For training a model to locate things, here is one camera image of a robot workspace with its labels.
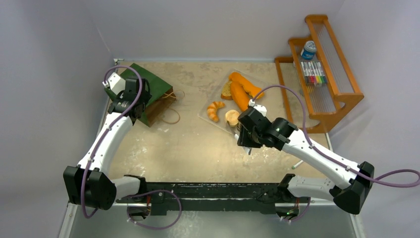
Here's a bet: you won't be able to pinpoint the purple cable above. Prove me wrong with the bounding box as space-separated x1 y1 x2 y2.
80 65 144 220
251 84 420 188

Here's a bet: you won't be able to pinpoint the coloured marker set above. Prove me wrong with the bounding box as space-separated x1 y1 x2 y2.
300 60 327 87

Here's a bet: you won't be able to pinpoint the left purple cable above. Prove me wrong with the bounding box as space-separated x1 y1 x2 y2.
80 65 144 220

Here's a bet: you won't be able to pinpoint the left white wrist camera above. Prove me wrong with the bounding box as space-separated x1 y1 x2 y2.
102 72 125 100

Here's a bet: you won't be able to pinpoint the fake croissant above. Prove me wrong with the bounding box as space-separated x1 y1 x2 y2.
207 101 225 122

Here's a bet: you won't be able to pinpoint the green white marker pen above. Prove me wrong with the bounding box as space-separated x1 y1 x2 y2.
291 161 303 170

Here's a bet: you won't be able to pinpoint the green paper bag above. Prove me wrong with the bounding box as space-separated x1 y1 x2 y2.
103 63 179 127

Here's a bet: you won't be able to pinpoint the round fake bread roll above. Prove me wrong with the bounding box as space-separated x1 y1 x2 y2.
225 110 240 127

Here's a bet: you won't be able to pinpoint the metal tongs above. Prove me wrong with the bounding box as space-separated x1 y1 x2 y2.
232 128 252 155

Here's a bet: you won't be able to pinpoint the orange wooden shelf rack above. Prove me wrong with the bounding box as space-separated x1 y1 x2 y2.
274 14 364 133

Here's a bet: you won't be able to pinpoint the aluminium frame rail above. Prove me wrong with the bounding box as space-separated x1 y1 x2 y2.
59 182 358 207

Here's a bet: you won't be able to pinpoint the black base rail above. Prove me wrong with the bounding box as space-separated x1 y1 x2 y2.
117 182 309 216

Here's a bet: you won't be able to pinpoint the blue white jar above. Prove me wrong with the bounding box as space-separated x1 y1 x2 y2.
300 41 317 60

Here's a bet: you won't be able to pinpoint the clear plastic tray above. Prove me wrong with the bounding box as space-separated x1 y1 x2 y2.
198 68 269 133

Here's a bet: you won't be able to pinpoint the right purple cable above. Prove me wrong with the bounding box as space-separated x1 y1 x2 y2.
251 84 420 188

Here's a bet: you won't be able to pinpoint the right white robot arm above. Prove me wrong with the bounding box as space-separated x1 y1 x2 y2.
238 107 374 215

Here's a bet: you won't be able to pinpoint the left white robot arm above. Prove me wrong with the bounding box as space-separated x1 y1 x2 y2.
63 77 152 210

